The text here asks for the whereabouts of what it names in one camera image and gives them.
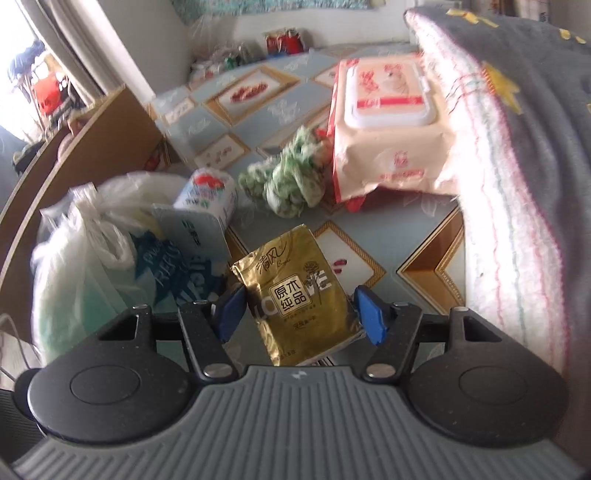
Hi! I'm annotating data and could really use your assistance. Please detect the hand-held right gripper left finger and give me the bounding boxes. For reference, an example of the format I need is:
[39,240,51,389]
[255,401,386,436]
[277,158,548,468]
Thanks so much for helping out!
[88,286,249,383]

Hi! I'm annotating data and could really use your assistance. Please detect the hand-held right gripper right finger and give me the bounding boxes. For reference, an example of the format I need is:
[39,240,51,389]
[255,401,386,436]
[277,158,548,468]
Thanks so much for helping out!
[355,286,513,383]

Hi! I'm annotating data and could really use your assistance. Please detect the gold tissue pack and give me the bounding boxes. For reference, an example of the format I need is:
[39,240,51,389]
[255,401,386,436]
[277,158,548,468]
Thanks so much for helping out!
[230,224,364,367]

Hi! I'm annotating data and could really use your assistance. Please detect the white yogurt cup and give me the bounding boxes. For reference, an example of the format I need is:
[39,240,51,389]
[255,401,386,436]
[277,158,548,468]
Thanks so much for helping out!
[151,167,239,264]

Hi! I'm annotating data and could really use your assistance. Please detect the brown cardboard box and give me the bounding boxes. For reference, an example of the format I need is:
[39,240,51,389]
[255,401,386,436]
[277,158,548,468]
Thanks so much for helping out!
[0,84,182,326]

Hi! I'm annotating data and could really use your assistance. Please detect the white plastic shopping bag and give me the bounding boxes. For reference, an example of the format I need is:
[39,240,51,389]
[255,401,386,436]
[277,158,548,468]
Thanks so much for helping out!
[29,172,234,370]

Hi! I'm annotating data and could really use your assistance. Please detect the pink wet wipes pack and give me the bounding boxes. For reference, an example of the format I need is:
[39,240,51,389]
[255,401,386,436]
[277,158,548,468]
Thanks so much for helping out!
[327,52,459,214]

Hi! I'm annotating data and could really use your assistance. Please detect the grey quilt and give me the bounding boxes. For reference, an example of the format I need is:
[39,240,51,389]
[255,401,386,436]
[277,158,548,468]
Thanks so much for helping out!
[403,4,591,381]

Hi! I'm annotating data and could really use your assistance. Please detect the clear plastic bag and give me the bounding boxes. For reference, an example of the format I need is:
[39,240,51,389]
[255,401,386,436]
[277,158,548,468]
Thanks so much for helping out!
[188,41,265,86]

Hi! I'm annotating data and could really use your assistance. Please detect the red cans pack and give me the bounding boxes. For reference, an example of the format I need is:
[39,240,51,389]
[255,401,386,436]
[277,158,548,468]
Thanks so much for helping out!
[264,28,289,54]

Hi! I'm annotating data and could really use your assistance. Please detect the red hanging bag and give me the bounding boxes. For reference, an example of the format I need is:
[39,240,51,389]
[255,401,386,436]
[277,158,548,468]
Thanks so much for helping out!
[31,69,66,117]

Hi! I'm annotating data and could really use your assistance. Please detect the beige curtain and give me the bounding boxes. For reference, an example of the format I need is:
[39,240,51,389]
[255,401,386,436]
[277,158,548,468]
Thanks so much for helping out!
[21,0,160,112]

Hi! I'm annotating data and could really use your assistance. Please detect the hanging blue clothes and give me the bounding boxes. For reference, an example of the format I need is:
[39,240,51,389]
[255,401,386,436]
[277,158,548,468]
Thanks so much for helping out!
[7,39,47,79]

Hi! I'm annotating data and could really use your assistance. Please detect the teal floral wall cloth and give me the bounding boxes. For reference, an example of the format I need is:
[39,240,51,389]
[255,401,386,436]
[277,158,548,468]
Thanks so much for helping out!
[170,0,376,16]

